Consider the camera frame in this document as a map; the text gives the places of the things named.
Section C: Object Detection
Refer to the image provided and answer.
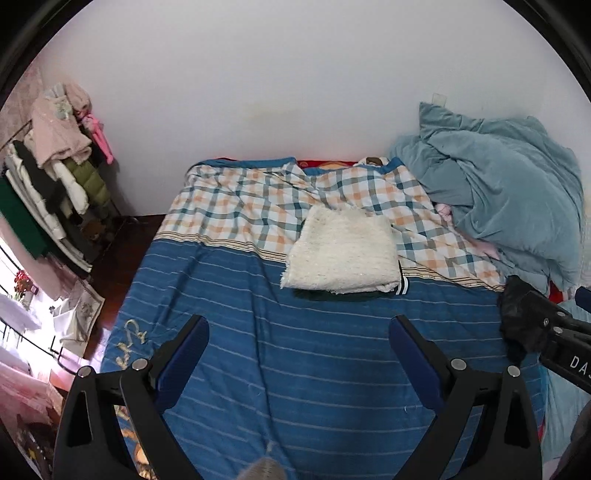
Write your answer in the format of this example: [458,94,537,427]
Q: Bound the white fuzzy knit sweater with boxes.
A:
[280,205,400,294]

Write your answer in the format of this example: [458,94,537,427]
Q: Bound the blue striped bed sheet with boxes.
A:
[102,235,508,479]

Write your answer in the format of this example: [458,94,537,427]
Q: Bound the pink cloth on bed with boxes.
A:
[435,203,500,260]

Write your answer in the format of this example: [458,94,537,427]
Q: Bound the plaid orange blue quilt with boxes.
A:
[156,158,504,291]

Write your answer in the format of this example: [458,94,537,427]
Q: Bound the green garment with white stripes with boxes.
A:
[378,263,410,296]

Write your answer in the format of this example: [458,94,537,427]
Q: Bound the grey-blue crumpled blanket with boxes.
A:
[390,102,584,290]

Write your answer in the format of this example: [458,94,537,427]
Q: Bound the clothes rack with hanging garments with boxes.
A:
[1,83,122,274]

